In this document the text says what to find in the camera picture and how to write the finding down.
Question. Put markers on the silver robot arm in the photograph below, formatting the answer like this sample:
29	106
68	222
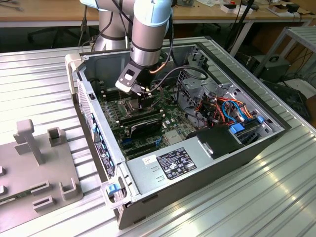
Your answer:
145	37

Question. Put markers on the CPU socket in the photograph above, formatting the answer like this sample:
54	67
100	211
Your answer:
128	111

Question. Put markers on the black RAM stick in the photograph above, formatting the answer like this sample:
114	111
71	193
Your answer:
140	115

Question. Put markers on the black RAM slot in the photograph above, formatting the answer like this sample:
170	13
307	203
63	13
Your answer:
111	96
108	91

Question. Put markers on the silver drive cage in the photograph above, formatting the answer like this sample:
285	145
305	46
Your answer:
195	85

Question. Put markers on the green motherboard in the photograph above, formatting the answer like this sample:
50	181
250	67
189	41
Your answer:
172	118

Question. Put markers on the black graphics card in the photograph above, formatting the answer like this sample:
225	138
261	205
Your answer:
145	128

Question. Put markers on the silver chipset heatsink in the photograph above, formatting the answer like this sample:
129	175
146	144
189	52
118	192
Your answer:
174	137

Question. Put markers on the black expansion slot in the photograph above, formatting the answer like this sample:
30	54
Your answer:
140	144
142	149

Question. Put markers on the black drive box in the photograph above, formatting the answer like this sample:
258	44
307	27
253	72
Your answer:
219	140

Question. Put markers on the silver power supply unit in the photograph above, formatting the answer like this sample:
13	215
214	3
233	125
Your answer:
148	177

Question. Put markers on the hard disk in blue carrier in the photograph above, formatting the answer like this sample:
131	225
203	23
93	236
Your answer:
236	129

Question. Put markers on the white box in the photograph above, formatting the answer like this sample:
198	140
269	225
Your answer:
224	8

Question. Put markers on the black office chair base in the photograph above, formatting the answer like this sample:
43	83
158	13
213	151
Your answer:
60	31

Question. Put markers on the blue case latch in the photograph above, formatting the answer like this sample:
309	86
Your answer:
111	189

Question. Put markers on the open grey PC case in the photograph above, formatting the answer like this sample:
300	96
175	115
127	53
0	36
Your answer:
197	187

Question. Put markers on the dark side panel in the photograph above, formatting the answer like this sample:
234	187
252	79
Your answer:
291	98

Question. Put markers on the brown cardboard box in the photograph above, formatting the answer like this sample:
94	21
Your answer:
276	10

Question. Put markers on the grey parts rack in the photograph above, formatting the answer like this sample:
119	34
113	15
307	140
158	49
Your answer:
37	172

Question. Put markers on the small black box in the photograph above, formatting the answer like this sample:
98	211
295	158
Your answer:
293	8

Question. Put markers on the green RAM stick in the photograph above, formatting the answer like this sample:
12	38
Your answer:
10	200

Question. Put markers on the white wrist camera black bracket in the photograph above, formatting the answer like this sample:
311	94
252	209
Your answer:
123	87

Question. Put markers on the wooden desk white frame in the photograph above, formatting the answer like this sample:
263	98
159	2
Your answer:
209	14
37	12

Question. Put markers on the silver metal frame table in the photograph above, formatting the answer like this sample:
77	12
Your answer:
303	33

